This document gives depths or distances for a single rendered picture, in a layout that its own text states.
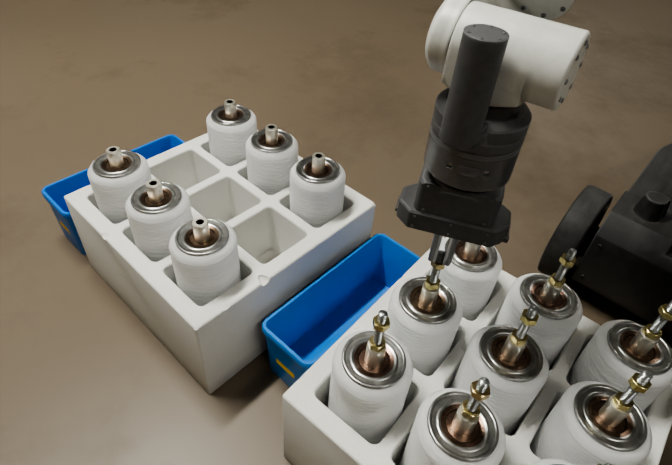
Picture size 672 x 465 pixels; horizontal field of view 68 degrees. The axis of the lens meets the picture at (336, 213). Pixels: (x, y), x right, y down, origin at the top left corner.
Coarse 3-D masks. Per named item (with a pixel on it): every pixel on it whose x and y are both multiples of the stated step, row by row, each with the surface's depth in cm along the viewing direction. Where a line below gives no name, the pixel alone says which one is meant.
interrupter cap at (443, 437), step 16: (448, 400) 55; (464, 400) 55; (432, 416) 53; (448, 416) 54; (480, 416) 54; (432, 432) 52; (448, 432) 52; (480, 432) 53; (496, 432) 52; (448, 448) 51; (464, 448) 51; (480, 448) 51
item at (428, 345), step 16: (400, 288) 67; (400, 320) 64; (448, 320) 63; (400, 336) 65; (416, 336) 63; (432, 336) 63; (448, 336) 64; (416, 352) 65; (432, 352) 65; (448, 352) 69; (416, 368) 68; (432, 368) 68
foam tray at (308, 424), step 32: (480, 320) 72; (576, 352) 69; (320, 384) 64; (416, 384) 64; (448, 384) 69; (544, 384) 65; (288, 416) 64; (320, 416) 60; (544, 416) 62; (288, 448) 70; (320, 448) 62; (352, 448) 58; (384, 448) 58; (512, 448) 59
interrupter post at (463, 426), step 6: (456, 414) 52; (456, 420) 52; (462, 420) 51; (468, 420) 50; (474, 420) 50; (456, 426) 52; (462, 426) 51; (468, 426) 51; (474, 426) 51; (456, 432) 52; (462, 432) 52; (468, 432) 52
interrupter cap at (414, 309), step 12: (408, 288) 66; (420, 288) 67; (444, 288) 67; (408, 300) 65; (444, 300) 65; (408, 312) 63; (420, 312) 64; (432, 312) 64; (444, 312) 64; (432, 324) 63
